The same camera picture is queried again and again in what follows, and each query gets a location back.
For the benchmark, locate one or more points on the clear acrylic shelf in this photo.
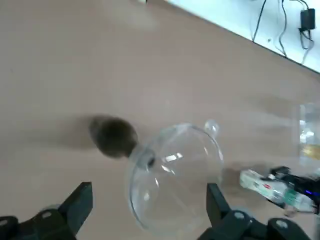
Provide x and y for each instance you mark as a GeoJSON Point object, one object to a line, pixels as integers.
{"type": "Point", "coordinates": [307, 120]}

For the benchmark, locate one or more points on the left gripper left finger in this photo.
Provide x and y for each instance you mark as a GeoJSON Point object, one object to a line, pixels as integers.
{"type": "Point", "coordinates": [75, 207]}

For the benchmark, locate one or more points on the black power adapter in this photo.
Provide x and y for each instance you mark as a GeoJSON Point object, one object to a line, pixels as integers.
{"type": "Point", "coordinates": [307, 18]}

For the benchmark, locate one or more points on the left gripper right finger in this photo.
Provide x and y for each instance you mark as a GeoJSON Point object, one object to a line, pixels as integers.
{"type": "Point", "coordinates": [220, 215]}

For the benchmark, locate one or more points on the clear glass funnel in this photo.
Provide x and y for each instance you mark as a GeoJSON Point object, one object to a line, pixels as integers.
{"type": "Point", "coordinates": [175, 187]}

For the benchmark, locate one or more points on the clear plastic drink bottle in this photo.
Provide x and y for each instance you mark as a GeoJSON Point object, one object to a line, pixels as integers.
{"type": "Point", "coordinates": [257, 183]}

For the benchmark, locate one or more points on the dark glass bottle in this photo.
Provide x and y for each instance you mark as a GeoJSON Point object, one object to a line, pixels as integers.
{"type": "Point", "coordinates": [112, 137]}

